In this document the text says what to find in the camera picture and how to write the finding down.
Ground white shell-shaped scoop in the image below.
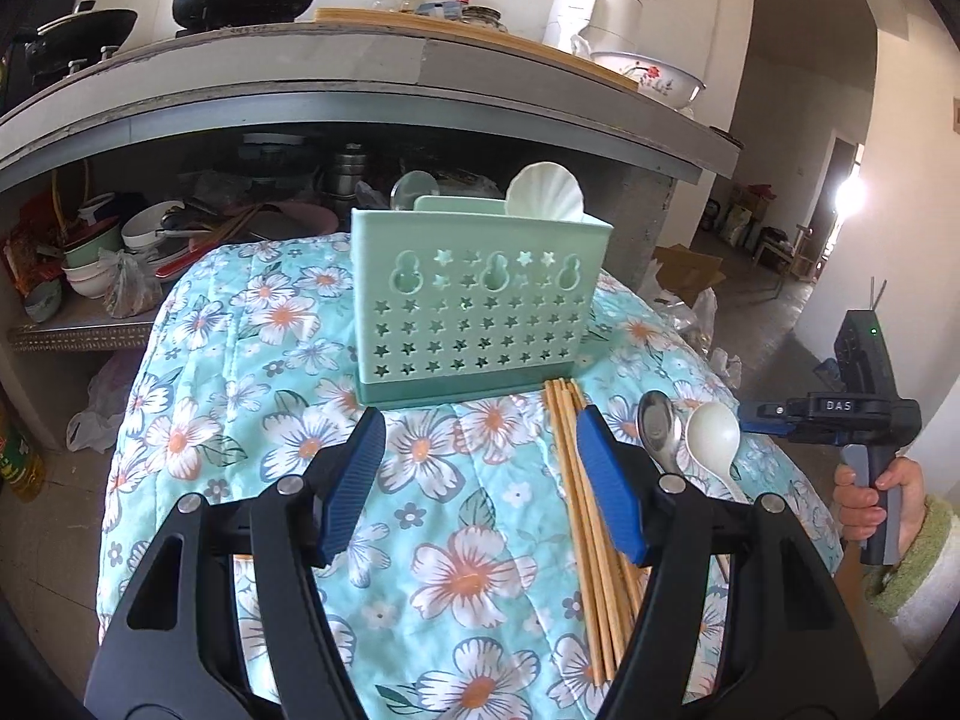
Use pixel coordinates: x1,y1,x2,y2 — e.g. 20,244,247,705
505,163,584,222

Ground white bowl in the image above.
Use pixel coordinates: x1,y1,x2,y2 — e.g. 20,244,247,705
120,200,188,250

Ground person's right hand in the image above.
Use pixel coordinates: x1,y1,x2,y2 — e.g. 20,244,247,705
835,457,928,545

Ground pink plate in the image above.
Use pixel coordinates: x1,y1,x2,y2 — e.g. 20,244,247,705
247,202,340,241

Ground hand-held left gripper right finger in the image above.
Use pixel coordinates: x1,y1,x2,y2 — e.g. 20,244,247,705
574,405,878,720

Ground concrete kitchen counter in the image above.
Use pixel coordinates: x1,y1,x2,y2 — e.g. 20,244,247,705
0,21,743,196

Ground green star-cut utensil holder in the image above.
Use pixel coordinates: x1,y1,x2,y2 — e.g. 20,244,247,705
351,195,610,410

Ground white rice cooker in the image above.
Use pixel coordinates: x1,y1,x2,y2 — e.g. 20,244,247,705
541,0,644,53

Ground grey plastic bag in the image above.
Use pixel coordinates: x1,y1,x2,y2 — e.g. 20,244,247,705
97,247,162,320

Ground bundle of wooden chopsticks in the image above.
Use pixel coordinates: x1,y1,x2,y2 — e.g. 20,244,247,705
544,379,653,687

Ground yellow oil bottle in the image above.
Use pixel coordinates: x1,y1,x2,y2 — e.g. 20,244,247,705
0,397,46,503

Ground steel pots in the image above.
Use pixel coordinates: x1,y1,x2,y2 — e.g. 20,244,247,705
322,142,376,200

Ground cardboard box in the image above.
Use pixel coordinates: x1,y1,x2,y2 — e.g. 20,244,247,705
652,244,727,301

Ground red snack bag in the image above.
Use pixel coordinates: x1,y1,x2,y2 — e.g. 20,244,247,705
4,195,61,293

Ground white plastic bags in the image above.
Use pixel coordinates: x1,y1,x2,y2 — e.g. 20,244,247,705
660,289,743,391

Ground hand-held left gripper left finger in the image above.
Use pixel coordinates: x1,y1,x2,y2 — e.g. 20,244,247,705
85,406,387,720

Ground clear plastic bag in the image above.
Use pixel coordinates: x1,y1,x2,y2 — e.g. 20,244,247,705
66,349,143,455

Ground metal spoon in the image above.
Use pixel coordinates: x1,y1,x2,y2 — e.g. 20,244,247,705
636,391,687,477

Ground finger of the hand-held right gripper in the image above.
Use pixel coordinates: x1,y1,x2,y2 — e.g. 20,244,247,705
739,401,809,437

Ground floral turquoise blanket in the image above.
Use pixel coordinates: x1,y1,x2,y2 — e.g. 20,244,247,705
97,236,845,720

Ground person's right forearm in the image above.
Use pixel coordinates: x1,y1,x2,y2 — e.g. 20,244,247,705
862,495,960,661

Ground black wok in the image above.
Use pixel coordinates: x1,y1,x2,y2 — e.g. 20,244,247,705
22,4,140,80

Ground green-rimmed bowl stack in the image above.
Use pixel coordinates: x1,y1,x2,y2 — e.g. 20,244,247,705
61,236,125,297

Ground white plastic spoon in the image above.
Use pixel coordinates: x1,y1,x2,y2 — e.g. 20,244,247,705
686,401,751,503

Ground floral enamel basin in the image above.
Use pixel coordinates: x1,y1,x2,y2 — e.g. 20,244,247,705
590,51,707,112

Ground bamboo board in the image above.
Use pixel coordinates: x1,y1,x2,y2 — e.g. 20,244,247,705
313,7,638,87

